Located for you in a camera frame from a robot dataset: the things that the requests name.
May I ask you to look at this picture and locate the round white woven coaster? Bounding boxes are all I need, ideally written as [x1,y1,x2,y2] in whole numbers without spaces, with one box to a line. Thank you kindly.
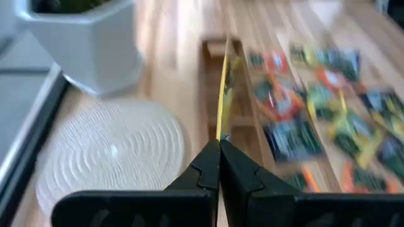
[35,98,187,218]

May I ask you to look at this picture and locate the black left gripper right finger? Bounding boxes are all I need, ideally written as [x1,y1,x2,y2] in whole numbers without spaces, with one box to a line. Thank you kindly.
[220,139,404,227]

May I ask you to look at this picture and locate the white hexagonal plant pot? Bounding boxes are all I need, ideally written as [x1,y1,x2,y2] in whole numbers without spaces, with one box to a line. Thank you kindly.
[14,0,145,97]

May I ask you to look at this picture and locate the peach passion fruit tea bag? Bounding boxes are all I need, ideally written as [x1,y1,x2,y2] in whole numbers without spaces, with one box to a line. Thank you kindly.
[314,67,348,92]
[247,49,290,76]
[342,162,403,194]
[282,165,321,193]
[252,77,306,122]

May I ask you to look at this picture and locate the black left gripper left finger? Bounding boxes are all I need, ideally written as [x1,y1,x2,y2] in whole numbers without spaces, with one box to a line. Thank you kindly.
[51,139,221,227]

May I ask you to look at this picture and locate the lemon lime tea bag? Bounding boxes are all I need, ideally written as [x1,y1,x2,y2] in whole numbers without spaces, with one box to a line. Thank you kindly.
[215,37,244,142]
[288,42,318,67]
[328,112,384,170]
[306,83,348,122]

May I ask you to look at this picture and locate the blackcurrant burst tea bag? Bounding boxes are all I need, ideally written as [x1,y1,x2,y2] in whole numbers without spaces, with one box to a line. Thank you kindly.
[261,118,324,163]
[358,88,404,135]
[375,135,404,179]
[315,47,362,83]

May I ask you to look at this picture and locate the wooden three-compartment tray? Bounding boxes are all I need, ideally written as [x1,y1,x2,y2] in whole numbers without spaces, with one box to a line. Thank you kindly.
[201,35,269,143]

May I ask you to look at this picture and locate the black metal table frame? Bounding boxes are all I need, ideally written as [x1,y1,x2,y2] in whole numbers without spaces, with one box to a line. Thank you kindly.
[0,62,69,227]

